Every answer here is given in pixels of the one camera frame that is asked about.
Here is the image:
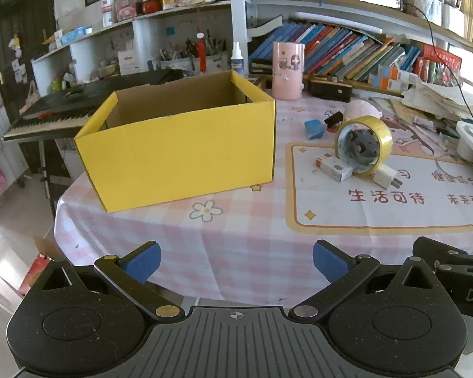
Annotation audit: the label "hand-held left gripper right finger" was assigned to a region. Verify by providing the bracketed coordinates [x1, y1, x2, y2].
[289, 239, 445, 320]

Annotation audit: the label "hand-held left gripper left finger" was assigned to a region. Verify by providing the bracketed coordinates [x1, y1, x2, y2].
[31, 241, 186, 321]

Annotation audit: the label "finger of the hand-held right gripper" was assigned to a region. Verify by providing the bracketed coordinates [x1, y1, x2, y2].
[413, 236, 472, 268]

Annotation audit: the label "small white red box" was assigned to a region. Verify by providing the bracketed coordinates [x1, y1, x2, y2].
[314, 155, 353, 183]

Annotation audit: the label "yellow cardboard box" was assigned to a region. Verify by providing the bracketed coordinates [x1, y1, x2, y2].
[74, 70, 277, 214]

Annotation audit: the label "yellow tape roll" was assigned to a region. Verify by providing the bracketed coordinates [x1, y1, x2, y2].
[335, 116, 393, 176]

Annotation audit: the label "pink plush toy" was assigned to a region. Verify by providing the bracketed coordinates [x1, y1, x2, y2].
[341, 100, 382, 125]

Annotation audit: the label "cartoon girl desk mat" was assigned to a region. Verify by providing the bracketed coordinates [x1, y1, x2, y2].
[286, 98, 473, 237]

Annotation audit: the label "white charger plug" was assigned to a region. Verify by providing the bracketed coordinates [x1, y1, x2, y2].
[372, 164, 403, 190]

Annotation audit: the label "white plastic container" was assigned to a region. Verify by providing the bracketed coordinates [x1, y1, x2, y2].
[455, 120, 473, 164]

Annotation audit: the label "blue folded paper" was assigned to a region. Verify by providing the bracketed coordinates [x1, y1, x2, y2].
[303, 119, 326, 140]

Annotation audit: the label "black binder clip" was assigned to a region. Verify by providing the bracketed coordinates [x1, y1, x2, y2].
[324, 112, 343, 132]

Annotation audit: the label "pile of loose papers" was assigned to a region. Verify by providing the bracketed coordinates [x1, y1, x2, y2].
[400, 79, 473, 124]

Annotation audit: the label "black electronic keyboard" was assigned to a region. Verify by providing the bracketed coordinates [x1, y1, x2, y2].
[3, 69, 184, 142]

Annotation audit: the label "dark wooden box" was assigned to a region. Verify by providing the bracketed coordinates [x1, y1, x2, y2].
[308, 77, 353, 103]

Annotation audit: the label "stack of orange white boxes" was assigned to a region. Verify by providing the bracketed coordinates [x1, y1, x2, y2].
[368, 65, 418, 92]

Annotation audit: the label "red printed box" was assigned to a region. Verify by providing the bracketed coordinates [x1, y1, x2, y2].
[414, 43, 463, 87]

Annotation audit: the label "pink cylinder container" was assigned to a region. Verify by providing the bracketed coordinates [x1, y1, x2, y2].
[272, 41, 305, 101]

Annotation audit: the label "small white carton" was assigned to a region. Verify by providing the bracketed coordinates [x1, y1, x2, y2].
[117, 49, 137, 76]

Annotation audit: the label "pen holder with pens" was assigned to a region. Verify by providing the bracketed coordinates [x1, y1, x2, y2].
[159, 37, 230, 73]

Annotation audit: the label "row of leaning books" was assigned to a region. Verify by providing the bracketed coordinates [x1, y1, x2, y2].
[249, 21, 422, 83]

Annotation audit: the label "red bottle white cap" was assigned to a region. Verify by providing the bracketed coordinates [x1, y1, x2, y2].
[196, 31, 207, 72]

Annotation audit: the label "white spray bottle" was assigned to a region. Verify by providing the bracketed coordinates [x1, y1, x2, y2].
[231, 42, 246, 77]

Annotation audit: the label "white plastic bags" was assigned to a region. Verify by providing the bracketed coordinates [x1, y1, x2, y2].
[422, 0, 473, 42]

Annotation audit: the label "blue tissue box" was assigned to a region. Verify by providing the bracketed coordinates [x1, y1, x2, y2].
[59, 27, 94, 46]

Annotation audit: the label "dark door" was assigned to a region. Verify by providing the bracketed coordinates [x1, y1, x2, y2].
[0, 0, 56, 174]

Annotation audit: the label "small pink box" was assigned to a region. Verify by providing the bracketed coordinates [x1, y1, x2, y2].
[115, 0, 137, 22]

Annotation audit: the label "white lotion bottle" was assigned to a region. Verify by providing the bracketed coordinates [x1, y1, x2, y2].
[102, 0, 115, 28]

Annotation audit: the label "white bookshelf unit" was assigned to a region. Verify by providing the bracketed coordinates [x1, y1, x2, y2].
[31, 0, 473, 99]

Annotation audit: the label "black cable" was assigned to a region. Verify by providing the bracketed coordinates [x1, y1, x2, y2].
[412, 0, 473, 138]

